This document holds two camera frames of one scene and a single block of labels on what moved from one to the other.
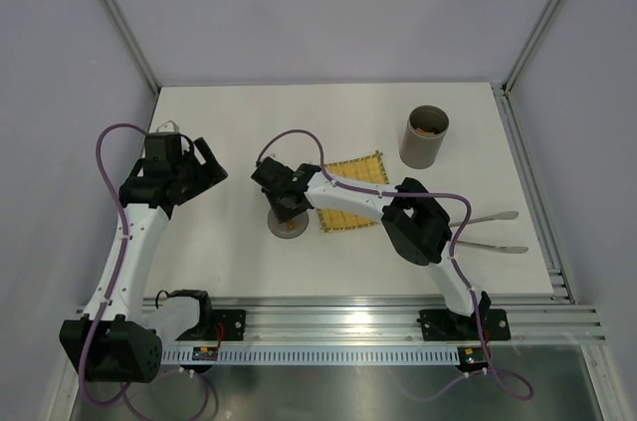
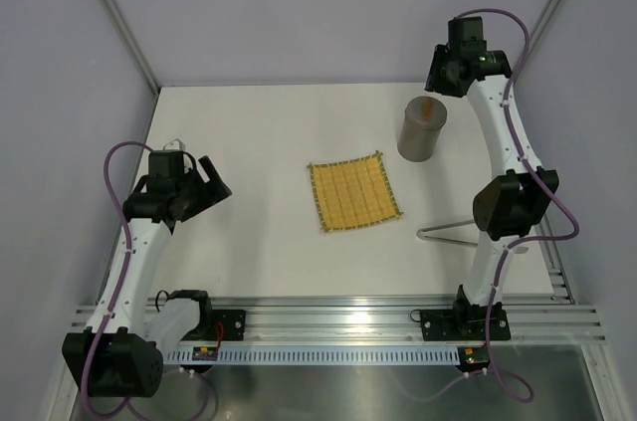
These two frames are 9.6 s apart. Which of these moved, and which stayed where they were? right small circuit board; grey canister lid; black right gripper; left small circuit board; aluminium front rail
Moved: grey canister lid; black right gripper
Stayed: left small circuit board; aluminium front rail; right small circuit board
